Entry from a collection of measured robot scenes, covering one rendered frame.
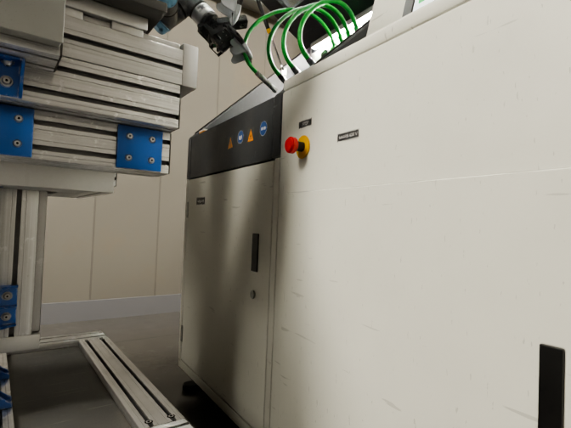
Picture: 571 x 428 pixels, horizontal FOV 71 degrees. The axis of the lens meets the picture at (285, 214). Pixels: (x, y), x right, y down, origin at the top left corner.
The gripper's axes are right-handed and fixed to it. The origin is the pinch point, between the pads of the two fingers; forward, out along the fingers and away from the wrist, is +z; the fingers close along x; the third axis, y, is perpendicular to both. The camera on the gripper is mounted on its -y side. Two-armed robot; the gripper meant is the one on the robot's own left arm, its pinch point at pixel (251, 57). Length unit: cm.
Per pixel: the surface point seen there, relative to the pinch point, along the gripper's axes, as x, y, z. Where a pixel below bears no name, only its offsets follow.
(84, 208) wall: -131, 82, -46
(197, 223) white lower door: -22, 50, 29
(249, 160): 17.5, 31.7, 32.3
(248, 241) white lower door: 14, 47, 49
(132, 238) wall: -148, 73, -17
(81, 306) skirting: -143, 121, -2
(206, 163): -11.0, 34.6, 16.8
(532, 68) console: 85, 19, 62
